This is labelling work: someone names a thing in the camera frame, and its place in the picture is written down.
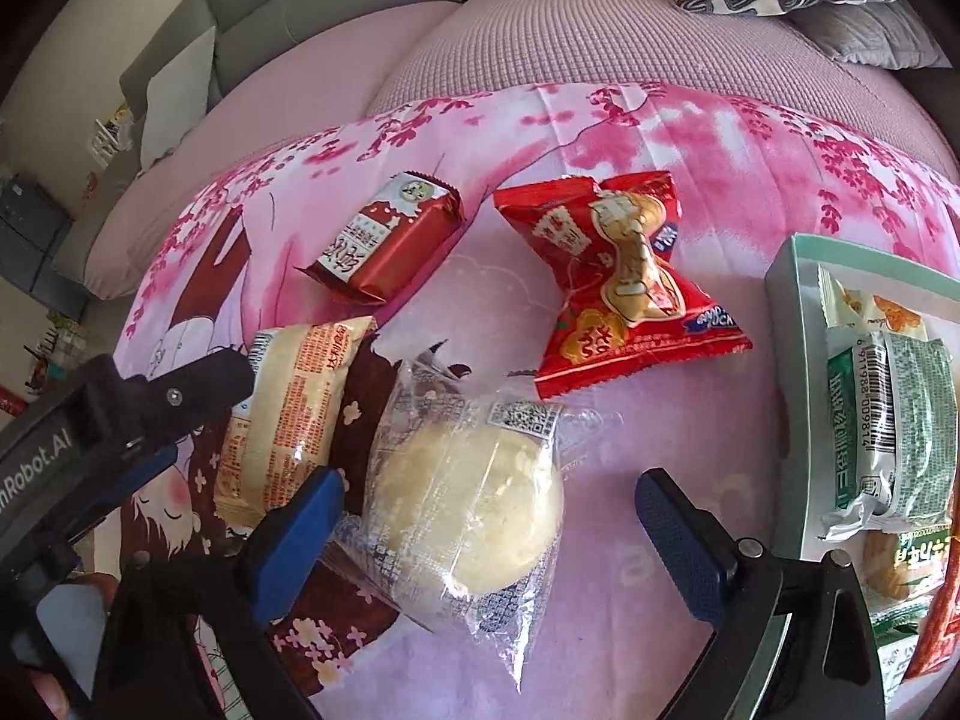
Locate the pink sofa cover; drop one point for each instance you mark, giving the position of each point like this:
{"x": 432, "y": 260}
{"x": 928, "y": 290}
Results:
{"x": 562, "y": 37}

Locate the white rack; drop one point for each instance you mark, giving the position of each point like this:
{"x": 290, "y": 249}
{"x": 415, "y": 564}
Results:
{"x": 112, "y": 131}

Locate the round bun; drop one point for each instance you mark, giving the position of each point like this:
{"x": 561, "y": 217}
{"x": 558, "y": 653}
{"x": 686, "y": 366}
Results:
{"x": 465, "y": 510}

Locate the white tray with teal rim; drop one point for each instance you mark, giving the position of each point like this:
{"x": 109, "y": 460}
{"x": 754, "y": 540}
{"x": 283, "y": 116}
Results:
{"x": 791, "y": 360}

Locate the dark cabinet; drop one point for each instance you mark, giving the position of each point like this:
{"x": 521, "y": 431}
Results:
{"x": 30, "y": 240}

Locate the person's left hand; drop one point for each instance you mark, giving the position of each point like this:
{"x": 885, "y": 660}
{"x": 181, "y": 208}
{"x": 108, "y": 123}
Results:
{"x": 51, "y": 697}

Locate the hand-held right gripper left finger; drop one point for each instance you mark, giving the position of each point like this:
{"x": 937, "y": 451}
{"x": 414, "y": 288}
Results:
{"x": 296, "y": 540}

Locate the light grey cushion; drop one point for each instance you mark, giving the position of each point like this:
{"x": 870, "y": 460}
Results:
{"x": 180, "y": 97}

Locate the dark red snack packet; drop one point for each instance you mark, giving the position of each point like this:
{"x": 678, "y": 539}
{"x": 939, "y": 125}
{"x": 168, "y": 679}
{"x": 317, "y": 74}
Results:
{"x": 382, "y": 240}

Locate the beige bread packet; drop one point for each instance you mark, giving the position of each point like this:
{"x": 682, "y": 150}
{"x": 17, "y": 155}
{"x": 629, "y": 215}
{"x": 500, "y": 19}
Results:
{"x": 292, "y": 420}

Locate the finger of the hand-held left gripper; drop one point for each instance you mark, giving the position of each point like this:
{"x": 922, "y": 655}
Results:
{"x": 187, "y": 390}
{"x": 142, "y": 476}

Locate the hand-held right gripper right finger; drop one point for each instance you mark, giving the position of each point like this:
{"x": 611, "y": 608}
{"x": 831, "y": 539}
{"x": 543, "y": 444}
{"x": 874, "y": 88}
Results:
{"x": 675, "y": 540}

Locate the pink printed blanket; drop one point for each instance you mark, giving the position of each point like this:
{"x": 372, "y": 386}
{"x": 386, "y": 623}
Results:
{"x": 525, "y": 142}

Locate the red bow-shaped snack packet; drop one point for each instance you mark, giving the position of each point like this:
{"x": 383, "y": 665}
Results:
{"x": 622, "y": 292}

